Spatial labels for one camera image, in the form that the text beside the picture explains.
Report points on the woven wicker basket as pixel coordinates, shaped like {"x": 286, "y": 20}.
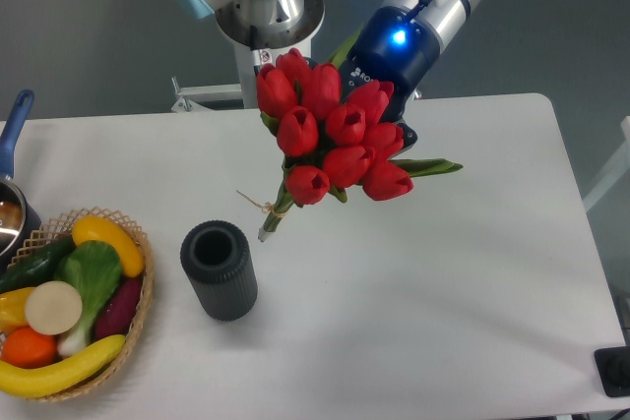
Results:
{"x": 61, "y": 226}

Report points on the red tulip bouquet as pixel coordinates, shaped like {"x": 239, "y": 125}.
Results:
{"x": 330, "y": 142}

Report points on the green cucumber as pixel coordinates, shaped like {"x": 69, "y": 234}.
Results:
{"x": 38, "y": 267}

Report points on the green bok choy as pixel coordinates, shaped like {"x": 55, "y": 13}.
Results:
{"x": 94, "y": 270}

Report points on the white frame at right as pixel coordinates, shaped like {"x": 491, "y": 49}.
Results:
{"x": 610, "y": 173}

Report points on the dark grey ribbed vase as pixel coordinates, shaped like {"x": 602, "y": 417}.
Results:
{"x": 216, "y": 258}

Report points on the yellow bell pepper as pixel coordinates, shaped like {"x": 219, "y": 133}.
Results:
{"x": 12, "y": 309}

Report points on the yellow squash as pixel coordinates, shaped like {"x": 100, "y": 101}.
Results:
{"x": 96, "y": 228}

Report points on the purple sweet potato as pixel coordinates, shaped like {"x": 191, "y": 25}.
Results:
{"x": 119, "y": 312}

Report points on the blue handled saucepan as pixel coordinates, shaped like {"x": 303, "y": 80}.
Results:
{"x": 18, "y": 218}

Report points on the black device at edge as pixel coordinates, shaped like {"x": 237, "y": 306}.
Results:
{"x": 613, "y": 370}

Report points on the orange fruit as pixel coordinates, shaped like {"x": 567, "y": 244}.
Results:
{"x": 29, "y": 349}

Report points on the yellow banana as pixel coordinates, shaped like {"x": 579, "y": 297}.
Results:
{"x": 54, "y": 378}

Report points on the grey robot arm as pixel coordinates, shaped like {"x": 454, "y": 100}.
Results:
{"x": 262, "y": 30}

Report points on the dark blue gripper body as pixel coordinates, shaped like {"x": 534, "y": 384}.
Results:
{"x": 389, "y": 49}

